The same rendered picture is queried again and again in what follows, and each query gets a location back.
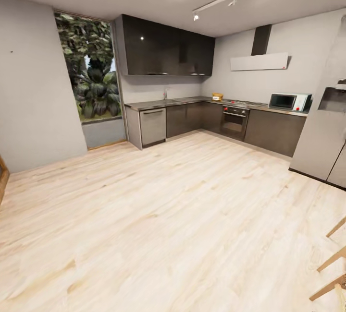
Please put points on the fridge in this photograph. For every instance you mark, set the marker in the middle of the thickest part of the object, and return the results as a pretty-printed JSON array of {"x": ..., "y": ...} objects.
[{"x": 321, "y": 149}]

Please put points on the microwave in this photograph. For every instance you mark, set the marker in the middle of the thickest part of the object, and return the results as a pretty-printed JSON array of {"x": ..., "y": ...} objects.
[{"x": 290, "y": 101}]

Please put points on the popcorn bag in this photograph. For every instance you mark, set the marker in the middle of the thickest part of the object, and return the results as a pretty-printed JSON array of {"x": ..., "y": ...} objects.
[{"x": 217, "y": 97}]

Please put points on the range hood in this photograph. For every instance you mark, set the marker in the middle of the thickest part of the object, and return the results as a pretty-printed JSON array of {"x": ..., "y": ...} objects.
[{"x": 259, "y": 60}]

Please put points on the dishwasher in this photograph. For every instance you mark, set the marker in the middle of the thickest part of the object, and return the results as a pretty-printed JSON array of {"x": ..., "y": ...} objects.
[{"x": 153, "y": 126}]

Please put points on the straight chair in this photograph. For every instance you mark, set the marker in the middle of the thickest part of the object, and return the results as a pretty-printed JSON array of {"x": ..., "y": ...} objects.
[
  {"x": 339, "y": 283},
  {"x": 339, "y": 253}
]

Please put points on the drop in sink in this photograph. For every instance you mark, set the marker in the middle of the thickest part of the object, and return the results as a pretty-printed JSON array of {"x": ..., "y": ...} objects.
[{"x": 177, "y": 100}]

